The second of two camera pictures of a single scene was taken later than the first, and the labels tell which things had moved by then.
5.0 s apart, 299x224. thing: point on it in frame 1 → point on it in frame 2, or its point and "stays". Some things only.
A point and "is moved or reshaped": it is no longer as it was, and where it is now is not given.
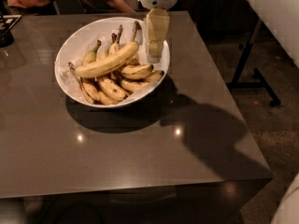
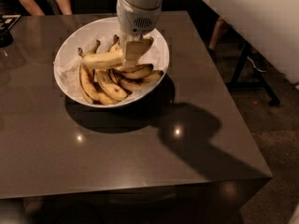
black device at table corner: (7, 22) stays
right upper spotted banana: (136, 71) stays
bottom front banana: (106, 100) stays
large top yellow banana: (112, 61) is moved or reshaped
